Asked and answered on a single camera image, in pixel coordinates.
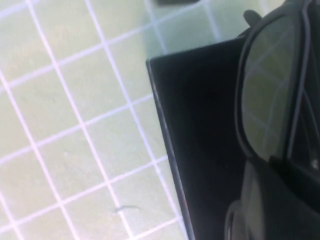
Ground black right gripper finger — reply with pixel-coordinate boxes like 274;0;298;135
269;156;320;208

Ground black frame glasses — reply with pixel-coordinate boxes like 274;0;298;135
223;0;320;240

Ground black glasses case printed side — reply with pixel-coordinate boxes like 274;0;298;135
145;32;253;240

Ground green white grid mat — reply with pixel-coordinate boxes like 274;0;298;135
0;0;291;240

